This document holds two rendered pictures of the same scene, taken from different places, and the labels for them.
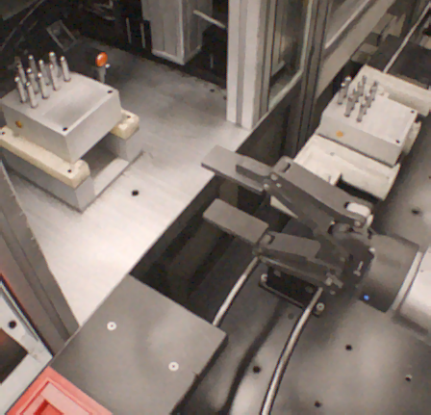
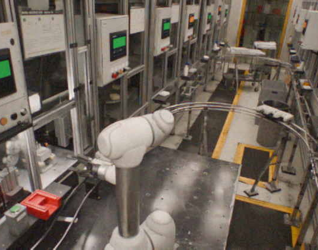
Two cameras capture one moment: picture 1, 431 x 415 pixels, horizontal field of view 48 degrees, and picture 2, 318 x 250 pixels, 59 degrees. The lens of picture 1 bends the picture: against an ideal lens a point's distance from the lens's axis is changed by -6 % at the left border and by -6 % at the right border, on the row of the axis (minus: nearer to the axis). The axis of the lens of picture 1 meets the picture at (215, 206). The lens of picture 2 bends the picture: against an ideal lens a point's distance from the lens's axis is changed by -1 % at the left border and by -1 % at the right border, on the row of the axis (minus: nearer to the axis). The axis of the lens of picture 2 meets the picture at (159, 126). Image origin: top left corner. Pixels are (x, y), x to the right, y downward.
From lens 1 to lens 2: 131 cm
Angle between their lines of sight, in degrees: 28
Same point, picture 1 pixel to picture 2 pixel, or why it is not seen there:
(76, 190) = (41, 167)
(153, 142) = (58, 161)
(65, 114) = (40, 152)
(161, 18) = (59, 136)
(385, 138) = not seen: hidden behind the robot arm
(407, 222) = not seen: hidden behind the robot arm
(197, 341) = (65, 188)
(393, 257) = (96, 165)
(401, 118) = not seen: hidden behind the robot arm
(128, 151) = (52, 162)
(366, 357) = (109, 206)
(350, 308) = (107, 198)
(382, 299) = (95, 172)
